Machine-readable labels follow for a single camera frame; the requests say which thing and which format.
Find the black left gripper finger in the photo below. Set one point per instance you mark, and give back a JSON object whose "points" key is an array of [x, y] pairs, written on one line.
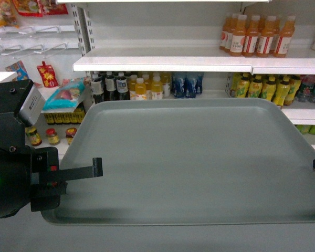
{"points": [[96, 170]]}

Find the red spout pouch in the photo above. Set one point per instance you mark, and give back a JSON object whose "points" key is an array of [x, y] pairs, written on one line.
{"points": [[48, 75]]}

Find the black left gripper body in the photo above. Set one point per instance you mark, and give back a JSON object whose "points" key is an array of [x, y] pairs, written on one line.
{"points": [[46, 189]]}

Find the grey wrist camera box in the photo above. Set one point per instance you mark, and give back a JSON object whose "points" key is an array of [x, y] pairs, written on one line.
{"points": [[32, 107]]}

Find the white middle shelf board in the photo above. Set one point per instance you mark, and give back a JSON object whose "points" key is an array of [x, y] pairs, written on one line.
{"points": [[194, 59]]}

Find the orange juice bottle red label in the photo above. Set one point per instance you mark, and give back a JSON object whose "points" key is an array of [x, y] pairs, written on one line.
{"points": [[251, 36]]}

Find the yellow juice bottle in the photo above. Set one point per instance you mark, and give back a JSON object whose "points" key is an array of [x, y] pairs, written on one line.
{"points": [[140, 89]]}

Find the grey rectangular serving tray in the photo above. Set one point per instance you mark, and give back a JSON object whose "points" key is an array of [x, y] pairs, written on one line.
{"points": [[189, 162]]}

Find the teal snack package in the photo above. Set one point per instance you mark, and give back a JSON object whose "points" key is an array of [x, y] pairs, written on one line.
{"points": [[68, 96]]}

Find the orange juice bottle far right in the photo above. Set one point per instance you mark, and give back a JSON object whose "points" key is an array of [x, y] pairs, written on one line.
{"points": [[284, 38]]}

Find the orange juice bottle C100 label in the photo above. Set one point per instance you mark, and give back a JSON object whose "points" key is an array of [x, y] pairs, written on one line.
{"points": [[238, 38]]}

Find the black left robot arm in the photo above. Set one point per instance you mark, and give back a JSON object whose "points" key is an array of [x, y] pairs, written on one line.
{"points": [[28, 175]]}

